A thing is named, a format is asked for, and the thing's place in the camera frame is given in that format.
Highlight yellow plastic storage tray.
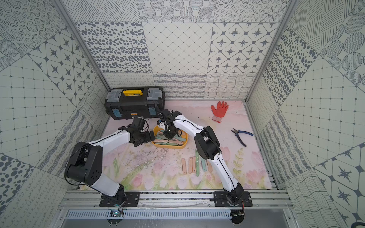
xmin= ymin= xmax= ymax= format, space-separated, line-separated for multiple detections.
xmin=152 ymin=126 xmax=188 ymax=149

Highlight pink folding fruit knife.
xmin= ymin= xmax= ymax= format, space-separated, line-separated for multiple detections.
xmin=181 ymin=158 xmax=187 ymax=175

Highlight green folding fruit knife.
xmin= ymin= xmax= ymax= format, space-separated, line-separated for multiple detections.
xmin=195 ymin=150 xmax=200 ymax=177

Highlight teal folding fruit knife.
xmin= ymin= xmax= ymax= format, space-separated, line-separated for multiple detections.
xmin=201 ymin=159 xmax=207 ymax=172

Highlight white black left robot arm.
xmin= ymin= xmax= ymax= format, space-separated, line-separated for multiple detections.
xmin=64 ymin=117 xmax=155 ymax=197

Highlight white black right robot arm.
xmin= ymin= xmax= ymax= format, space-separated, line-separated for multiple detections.
xmin=157 ymin=109 xmax=244 ymax=206

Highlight black Deli toolbox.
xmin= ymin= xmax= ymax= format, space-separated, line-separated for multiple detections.
xmin=104 ymin=86 xmax=165 ymax=120

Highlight red work glove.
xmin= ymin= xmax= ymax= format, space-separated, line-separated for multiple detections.
xmin=211 ymin=101 xmax=229 ymax=123

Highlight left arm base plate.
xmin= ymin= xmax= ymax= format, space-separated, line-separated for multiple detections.
xmin=99 ymin=192 xmax=141 ymax=208

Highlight blue handled pliers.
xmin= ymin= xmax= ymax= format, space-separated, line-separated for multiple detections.
xmin=231 ymin=128 xmax=254 ymax=148

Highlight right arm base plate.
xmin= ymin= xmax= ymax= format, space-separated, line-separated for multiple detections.
xmin=210 ymin=192 xmax=253 ymax=207

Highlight aluminium front rail frame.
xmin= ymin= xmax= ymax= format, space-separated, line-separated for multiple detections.
xmin=50 ymin=188 xmax=299 ymax=228

